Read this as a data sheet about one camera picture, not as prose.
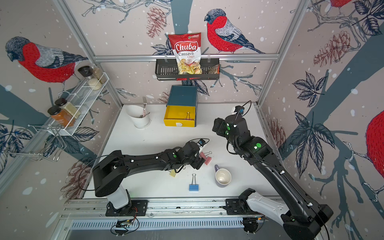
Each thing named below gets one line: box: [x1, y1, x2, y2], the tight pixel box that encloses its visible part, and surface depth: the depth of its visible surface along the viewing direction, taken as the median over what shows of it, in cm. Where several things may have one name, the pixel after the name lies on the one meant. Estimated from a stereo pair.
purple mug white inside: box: [214, 164, 232, 188], surface depth 78 cm
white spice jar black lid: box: [77, 65, 103, 91], surface depth 83 cm
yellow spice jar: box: [54, 98, 81, 119], surface depth 69 cm
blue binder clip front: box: [189, 173, 200, 192], surface depth 81 cm
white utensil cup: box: [126, 105, 150, 128], surface depth 105 cm
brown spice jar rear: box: [93, 64, 107, 84], surface depth 87 cm
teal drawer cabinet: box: [163, 85, 198, 128], surface depth 95 cm
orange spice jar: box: [47, 106, 76, 128], surface depth 66 cm
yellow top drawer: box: [163, 105, 196, 128], surface depth 94 cm
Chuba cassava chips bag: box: [168, 32, 203, 75], surface depth 84 cm
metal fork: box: [142, 96, 147, 117], surface depth 106 cm
